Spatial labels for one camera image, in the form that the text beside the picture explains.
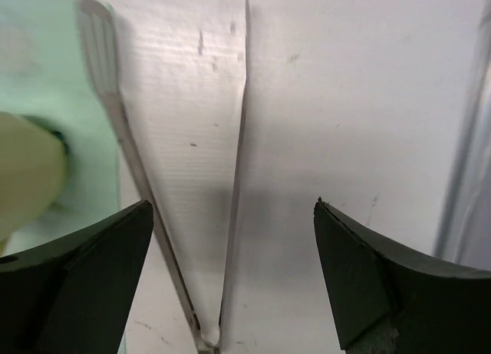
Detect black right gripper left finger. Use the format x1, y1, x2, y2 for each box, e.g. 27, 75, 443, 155
1, 200, 153, 353

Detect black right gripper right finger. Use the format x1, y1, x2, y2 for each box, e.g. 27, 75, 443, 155
314, 200, 490, 353

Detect metal serving tongs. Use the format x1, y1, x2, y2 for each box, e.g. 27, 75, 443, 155
77, 0, 249, 353

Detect pale yellow mug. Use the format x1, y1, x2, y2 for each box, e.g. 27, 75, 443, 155
1, 112, 68, 250

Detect mint green cartoon placemat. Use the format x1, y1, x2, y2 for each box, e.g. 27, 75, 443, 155
1, 0, 119, 259

